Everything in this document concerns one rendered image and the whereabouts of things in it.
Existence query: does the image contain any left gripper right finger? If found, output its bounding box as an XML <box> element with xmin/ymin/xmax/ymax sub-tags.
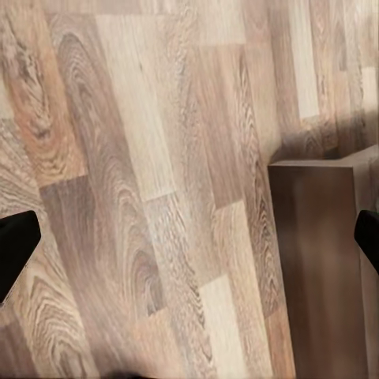
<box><xmin>354</xmin><ymin>210</ymin><xmax>379</xmax><ymax>275</ymax></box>

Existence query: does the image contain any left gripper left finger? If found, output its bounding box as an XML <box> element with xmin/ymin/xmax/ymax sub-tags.
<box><xmin>0</xmin><ymin>210</ymin><xmax>41</xmax><ymax>305</ymax></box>

